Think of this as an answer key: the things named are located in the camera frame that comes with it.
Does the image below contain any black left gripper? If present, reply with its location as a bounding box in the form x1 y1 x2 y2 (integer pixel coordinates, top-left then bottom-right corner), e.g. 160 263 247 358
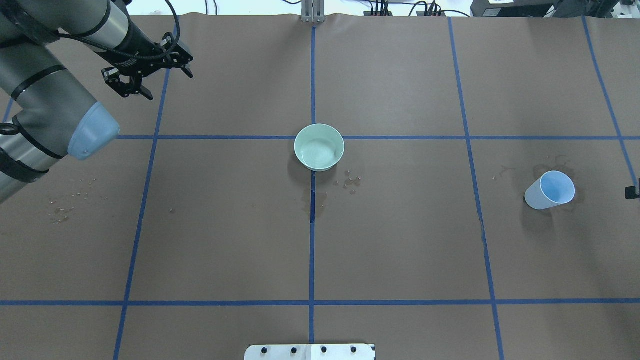
102 34 194 101

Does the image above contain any light blue plastic cup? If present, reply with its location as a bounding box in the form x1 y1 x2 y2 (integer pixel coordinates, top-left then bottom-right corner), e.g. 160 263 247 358
525 170 576 211

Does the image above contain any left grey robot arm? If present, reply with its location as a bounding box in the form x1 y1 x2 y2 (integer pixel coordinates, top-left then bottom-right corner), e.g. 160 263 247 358
0 0 194 202

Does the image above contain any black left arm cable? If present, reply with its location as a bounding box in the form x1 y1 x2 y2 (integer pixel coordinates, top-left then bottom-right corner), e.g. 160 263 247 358
55 0 182 62

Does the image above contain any grey aluminium mounting post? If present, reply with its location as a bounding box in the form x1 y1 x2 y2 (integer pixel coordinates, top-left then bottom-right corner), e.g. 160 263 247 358
301 0 326 24

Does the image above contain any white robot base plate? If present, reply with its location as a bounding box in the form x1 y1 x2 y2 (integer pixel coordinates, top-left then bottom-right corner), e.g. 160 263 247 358
244 343 377 360

